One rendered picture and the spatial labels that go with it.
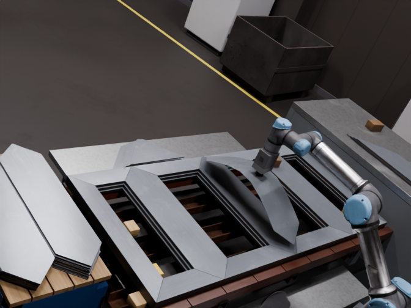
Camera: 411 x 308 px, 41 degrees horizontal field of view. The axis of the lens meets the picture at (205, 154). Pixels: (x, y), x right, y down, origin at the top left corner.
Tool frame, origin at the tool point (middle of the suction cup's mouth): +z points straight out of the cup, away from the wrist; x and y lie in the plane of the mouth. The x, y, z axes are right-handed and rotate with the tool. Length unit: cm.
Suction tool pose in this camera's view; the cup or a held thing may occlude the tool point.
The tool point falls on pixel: (257, 176)
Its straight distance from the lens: 259.9
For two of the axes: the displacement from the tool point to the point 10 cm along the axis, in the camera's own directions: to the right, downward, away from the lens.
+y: -6.6, 1.9, -7.3
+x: 6.8, 5.7, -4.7
